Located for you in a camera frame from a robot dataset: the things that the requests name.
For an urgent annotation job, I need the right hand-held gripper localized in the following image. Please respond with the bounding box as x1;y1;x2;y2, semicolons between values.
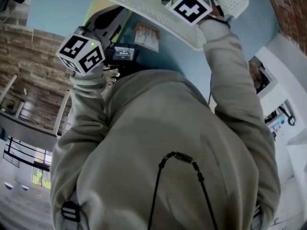
161;0;214;27

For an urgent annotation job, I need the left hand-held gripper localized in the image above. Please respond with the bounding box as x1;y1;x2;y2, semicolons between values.
56;5;133;76

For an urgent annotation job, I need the person's right forearm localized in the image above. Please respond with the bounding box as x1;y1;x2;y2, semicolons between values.
198;17;262;129

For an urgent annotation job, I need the person's left forearm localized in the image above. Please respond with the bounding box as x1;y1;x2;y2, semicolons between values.
69;68;108;138

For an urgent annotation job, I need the person's right hand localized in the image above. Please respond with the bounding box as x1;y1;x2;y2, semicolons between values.
203;0;225;20

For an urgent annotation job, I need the light blue table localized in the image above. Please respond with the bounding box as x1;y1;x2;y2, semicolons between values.
26;0;281;100

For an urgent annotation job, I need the green and yellow book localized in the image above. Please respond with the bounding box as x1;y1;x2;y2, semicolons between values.
83;0;132;37

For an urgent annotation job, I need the small screen device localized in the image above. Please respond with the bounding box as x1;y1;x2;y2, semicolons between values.
112;45;136;61

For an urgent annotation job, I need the grey table with white legs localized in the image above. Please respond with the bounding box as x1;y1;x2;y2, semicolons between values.
0;74;71;150

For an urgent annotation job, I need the person's grey hoodie torso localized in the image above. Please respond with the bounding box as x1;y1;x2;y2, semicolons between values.
49;68;281;230

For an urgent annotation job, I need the black metal railing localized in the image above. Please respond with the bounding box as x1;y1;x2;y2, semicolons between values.
2;137;52;171

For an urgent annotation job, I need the white partition panel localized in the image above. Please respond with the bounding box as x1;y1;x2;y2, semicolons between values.
255;77;288;117

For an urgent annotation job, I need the window with green view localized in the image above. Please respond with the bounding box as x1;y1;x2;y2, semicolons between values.
31;166;52;190

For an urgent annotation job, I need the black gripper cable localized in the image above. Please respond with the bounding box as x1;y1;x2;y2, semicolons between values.
208;73;214;105

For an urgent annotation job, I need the black neck cord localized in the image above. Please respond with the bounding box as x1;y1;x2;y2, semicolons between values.
146;151;219;230

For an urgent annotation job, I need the black hanging cable loop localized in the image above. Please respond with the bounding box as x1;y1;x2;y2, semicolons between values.
278;103;296;127

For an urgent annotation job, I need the left black strap buckle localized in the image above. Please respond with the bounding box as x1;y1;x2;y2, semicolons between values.
61;200;81;222

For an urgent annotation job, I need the black strap buckle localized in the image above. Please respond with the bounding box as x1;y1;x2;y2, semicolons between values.
254;204;263;221
61;200;81;222

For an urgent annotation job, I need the right black strap buckle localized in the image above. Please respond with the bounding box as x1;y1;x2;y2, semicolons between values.
254;204;263;221

